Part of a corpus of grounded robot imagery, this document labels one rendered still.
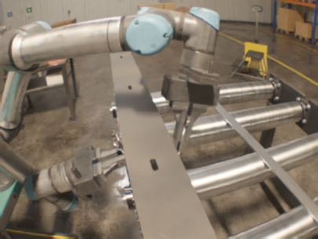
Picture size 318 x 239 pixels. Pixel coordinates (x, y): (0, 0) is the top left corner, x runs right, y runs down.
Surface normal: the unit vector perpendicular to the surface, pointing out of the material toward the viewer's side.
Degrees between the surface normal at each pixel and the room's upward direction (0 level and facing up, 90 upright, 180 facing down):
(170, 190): 0
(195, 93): 82
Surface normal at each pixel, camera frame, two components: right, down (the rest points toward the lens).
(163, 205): -0.05, -0.86
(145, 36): -0.13, 0.52
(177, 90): 0.21, 0.36
